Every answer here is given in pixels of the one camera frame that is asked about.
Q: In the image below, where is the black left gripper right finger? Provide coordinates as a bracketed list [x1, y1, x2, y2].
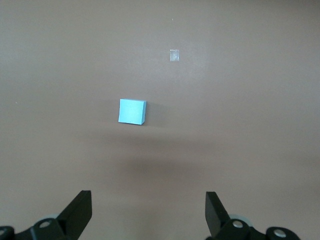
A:
[205, 191, 300, 240]

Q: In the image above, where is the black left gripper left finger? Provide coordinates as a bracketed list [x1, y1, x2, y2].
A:
[0, 190, 93, 240]

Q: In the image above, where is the light blue cube block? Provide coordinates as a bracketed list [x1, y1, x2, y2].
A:
[117, 98, 148, 125]

